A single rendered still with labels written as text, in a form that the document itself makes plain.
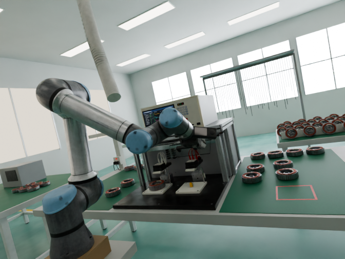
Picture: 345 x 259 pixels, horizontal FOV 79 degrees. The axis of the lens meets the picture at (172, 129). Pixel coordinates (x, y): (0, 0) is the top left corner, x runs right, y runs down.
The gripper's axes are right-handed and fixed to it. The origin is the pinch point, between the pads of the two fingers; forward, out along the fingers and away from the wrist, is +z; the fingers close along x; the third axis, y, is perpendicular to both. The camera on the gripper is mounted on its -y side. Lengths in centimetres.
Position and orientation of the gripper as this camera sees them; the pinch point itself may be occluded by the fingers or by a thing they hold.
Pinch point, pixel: (205, 144)
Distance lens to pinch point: 104.2
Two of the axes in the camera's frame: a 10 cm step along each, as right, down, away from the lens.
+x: -0.3, 9.2, -3.9
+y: -8.9, 1.5, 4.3
